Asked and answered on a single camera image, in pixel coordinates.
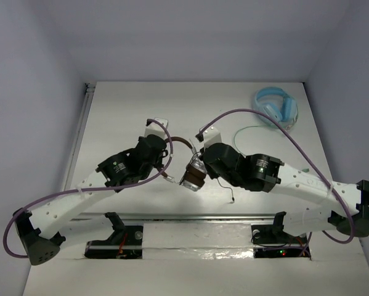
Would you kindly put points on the brown silver headphones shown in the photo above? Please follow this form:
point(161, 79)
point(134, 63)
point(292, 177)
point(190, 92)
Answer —
point(195, 171)

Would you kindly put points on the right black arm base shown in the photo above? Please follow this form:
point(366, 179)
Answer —
point(270, 234)

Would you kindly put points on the aluminium rail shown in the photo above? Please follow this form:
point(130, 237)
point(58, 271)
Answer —
point(116, 119)

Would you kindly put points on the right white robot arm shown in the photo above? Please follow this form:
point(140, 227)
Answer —
point(340, 206)

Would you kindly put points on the light blue headphones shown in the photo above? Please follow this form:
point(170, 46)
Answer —
point(277, 104)

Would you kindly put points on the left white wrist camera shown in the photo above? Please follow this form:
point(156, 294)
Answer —
point(154, 127)

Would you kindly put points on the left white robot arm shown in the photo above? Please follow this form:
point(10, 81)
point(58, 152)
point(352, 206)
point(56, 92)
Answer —
point(40, 225)

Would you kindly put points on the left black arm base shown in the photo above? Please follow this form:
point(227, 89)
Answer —
point(116, 237)

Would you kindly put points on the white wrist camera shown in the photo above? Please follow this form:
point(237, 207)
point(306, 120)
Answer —
point(209, 136)
point(154, 127)

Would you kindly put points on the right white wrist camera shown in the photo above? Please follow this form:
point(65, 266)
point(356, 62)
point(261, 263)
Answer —
point(209, 136)

